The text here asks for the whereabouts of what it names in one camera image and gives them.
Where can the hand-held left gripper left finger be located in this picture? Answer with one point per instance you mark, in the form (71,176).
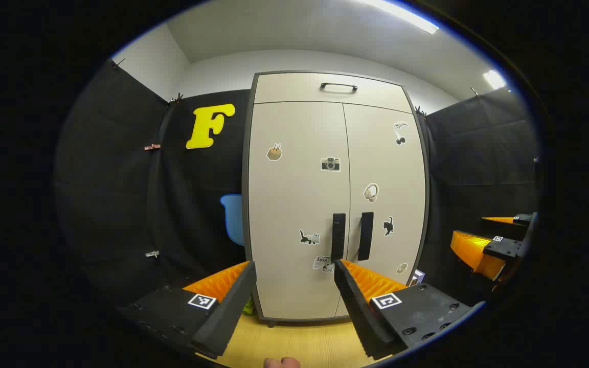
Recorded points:
(228,317)

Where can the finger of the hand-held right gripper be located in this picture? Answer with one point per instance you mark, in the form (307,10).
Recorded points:
(501,248)
(504,229)

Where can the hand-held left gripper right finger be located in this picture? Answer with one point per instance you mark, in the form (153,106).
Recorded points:
(361,317)

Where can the beige double-door shoe cabinet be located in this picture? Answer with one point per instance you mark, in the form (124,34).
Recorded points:
(245,204)

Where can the beige door with headphones sticker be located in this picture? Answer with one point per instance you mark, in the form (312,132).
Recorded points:
(391,174)

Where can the beige door with camera sticker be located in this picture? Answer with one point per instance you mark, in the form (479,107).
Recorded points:
(294,204)

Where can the beige cabinet flap panel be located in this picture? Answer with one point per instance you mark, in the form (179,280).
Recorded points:
(284,89)

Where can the white box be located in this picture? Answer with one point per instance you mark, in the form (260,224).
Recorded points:
(417,277)

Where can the white clip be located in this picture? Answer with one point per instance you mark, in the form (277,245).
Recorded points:
(152,253)

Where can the small ceiling light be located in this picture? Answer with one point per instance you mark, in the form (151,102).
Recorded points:
(494,79)

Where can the black backdrop cloth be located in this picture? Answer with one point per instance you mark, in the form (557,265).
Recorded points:
(120,204)

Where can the pink clip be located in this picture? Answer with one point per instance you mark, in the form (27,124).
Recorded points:
(152,147)

